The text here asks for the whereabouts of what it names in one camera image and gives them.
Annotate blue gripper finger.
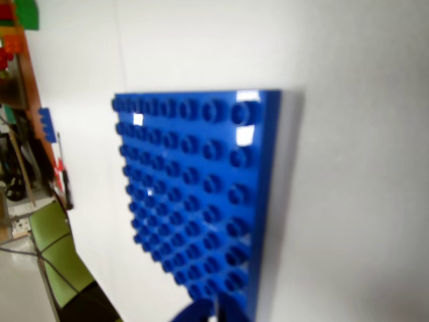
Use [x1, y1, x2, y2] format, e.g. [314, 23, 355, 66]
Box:
[172, 299, 217, 322]
[218, 295, 255, 322]

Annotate small blue toy block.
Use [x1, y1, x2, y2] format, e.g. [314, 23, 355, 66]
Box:
[38, 107, 57, 144]

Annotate orange toy block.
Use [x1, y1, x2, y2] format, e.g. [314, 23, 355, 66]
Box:
[3, 33, 23, 54]

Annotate red toy block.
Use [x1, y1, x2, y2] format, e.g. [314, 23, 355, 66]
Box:
[0, 3, 16, 21]

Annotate blue 8x8 studded plate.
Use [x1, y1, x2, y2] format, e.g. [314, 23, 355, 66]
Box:
[111, 89, 282, 322]

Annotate red and black tool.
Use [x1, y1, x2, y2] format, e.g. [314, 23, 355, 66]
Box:
[53, 132, 73, 209]

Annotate light wooden stick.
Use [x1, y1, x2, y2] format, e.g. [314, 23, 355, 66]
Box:
[9, 127, 36, 207]

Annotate brown wooden board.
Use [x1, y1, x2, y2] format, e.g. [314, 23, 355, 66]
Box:
[16, 26, 73, 209]

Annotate green toy baseplate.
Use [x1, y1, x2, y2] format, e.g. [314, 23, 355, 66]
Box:
[15, 0, 41, 31]

